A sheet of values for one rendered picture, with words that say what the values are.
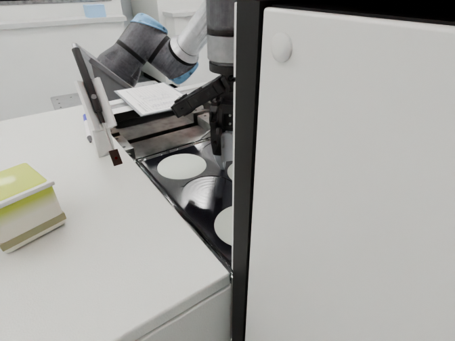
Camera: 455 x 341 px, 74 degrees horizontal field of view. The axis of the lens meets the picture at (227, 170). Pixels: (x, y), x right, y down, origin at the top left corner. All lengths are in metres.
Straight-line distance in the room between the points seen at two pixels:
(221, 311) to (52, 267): 0.19
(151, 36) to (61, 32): 2.27
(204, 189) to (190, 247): 0.21
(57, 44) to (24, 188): 3.01
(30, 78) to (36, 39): 0.35
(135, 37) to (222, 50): 0.69
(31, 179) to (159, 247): 0.17
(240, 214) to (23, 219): 0.26
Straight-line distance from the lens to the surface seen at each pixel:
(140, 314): 0.32
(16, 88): 3.42
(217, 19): 0.49
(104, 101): 0.53
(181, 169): 0.62
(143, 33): 1.15
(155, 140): 0.79
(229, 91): 0.53
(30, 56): 3.37
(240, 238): 0.28
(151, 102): 0.79
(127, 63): 1.14
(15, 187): 0.41
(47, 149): 0.64
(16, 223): 0.41
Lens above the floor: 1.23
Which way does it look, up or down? 33 degrees down
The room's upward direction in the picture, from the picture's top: straight up
